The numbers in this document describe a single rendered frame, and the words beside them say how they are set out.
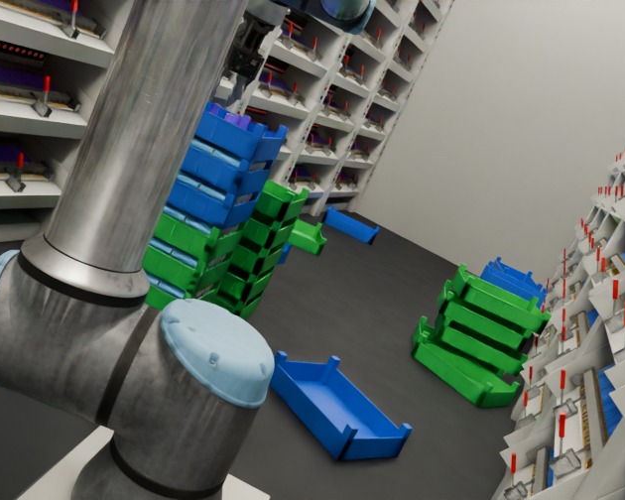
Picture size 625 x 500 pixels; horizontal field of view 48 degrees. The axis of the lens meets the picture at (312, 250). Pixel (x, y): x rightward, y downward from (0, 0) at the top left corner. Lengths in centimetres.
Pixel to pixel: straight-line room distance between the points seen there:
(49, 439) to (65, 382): 43
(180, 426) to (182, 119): 33
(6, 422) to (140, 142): 63
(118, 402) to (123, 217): 20
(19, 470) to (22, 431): 10
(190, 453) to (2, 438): 46
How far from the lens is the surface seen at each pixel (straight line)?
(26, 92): 179
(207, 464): 84
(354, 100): 378
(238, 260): 186
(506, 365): 244
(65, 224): 80
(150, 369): 80
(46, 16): 176
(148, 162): 77
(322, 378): 182
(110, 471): 89
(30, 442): 123
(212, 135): 150
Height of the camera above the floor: 70
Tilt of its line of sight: 13 degrees down
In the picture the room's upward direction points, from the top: 25 degrees clockwise
